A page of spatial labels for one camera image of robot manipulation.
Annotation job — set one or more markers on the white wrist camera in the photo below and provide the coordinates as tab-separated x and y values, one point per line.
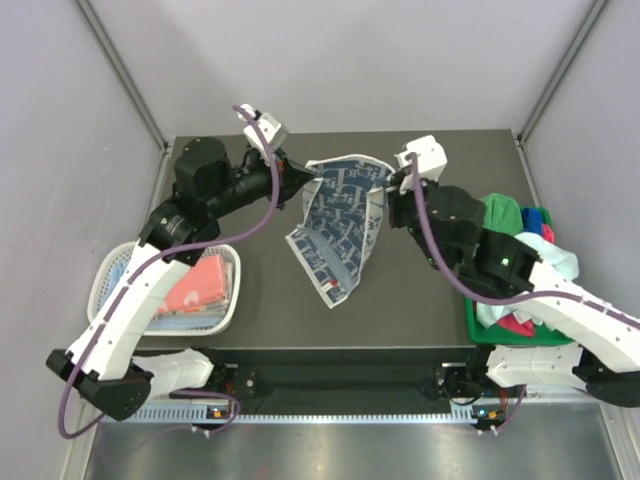
273	131
431	161

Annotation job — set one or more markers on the green towel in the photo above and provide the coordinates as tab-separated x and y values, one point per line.
502	214

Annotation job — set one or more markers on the blue white patterned towel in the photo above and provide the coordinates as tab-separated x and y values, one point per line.
343	209

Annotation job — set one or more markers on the green plastic bin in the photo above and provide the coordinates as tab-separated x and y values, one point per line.
544	335

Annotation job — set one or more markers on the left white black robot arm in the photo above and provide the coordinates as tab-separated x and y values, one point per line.
101	365

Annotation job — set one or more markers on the aluminium frame post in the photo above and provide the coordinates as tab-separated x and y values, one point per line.
117	65
586	28

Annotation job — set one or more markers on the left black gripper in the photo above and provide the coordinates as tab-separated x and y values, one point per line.
291	177

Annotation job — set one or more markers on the pink bunny towel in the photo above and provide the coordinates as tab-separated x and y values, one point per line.
208	285

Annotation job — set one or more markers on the blue towel in bin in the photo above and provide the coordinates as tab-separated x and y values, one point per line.
532	220

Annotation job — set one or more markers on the left aluminium frame post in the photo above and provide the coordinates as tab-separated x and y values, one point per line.
117	65

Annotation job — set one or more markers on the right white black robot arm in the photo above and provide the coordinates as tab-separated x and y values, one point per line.
602	354

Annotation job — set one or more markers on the white perforated plastic basket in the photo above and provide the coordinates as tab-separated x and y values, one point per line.
226	251

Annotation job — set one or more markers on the white mint towel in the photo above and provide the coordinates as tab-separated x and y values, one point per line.
564	262

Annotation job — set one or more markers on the grey slotted cable duct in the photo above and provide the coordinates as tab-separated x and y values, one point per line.
217	413

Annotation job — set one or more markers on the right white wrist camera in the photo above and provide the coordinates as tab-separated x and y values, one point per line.
431	161

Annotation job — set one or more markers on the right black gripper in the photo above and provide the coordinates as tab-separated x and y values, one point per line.
397	201

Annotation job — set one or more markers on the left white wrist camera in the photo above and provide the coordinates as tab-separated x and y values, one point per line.
273	131

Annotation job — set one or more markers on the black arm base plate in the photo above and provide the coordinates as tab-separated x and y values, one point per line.
350	380

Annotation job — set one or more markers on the right aluminium frame post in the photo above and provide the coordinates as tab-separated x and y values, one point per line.
586	28

